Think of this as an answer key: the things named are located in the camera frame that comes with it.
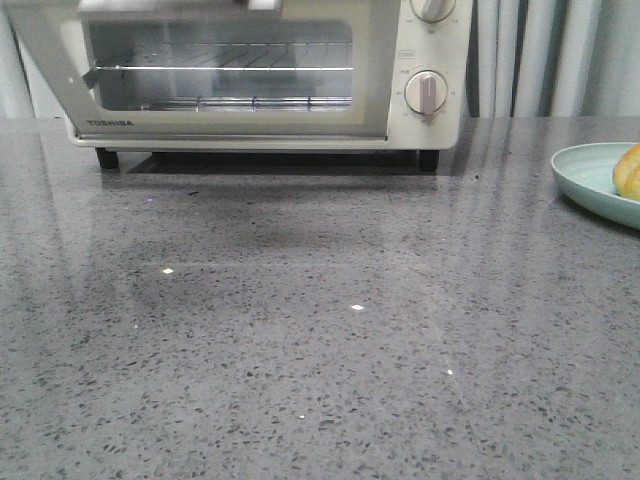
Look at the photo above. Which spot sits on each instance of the glass oven door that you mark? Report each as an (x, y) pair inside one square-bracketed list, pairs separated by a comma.
[(64, 42)]

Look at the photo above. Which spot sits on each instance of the lower oven knob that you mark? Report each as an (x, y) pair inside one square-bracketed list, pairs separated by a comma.
[(426, 92)]

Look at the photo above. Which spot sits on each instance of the silver oven door handle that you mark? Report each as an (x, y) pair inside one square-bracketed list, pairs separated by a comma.
[(166, 5)]

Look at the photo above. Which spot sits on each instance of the metal oven wire rack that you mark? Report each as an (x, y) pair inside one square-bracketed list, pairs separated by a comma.
[(296, 76)]

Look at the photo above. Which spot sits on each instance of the upper oven knob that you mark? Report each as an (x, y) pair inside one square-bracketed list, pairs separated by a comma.
[(432, 11)]

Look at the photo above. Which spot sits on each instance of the white Toshiba toaster oven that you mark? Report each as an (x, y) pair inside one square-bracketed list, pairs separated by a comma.
[(420, 46)]

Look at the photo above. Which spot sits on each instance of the golden bread roll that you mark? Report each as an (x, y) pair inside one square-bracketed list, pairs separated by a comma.
[(626, 174)]

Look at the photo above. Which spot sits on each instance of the oven knob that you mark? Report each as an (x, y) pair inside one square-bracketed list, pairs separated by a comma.
[(432, 11), (426, 92)]

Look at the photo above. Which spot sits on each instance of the light green plate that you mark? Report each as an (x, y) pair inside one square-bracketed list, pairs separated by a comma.
[(584, 173)]

